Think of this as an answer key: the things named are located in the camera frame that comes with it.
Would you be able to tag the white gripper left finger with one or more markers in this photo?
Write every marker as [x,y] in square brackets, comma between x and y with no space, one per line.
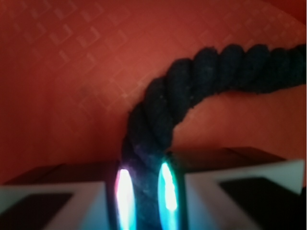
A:
[90,196]

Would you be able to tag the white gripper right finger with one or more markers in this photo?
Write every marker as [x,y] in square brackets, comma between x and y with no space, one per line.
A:
[231,189]

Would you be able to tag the red plastic tray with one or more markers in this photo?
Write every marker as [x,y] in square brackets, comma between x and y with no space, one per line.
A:
[72,70]

